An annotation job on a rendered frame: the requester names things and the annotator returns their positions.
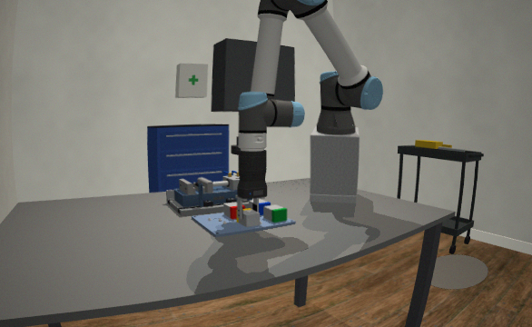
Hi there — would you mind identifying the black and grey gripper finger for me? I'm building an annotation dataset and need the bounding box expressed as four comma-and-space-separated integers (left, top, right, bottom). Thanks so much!
235, 195, 247, 219
252, 198, 259, 212

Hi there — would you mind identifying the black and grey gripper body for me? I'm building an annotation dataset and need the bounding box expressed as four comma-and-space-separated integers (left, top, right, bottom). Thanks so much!
232, 134, 267, 199

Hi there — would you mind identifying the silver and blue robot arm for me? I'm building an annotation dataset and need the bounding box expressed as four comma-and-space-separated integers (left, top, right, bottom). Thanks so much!
238, 0, 383, 135

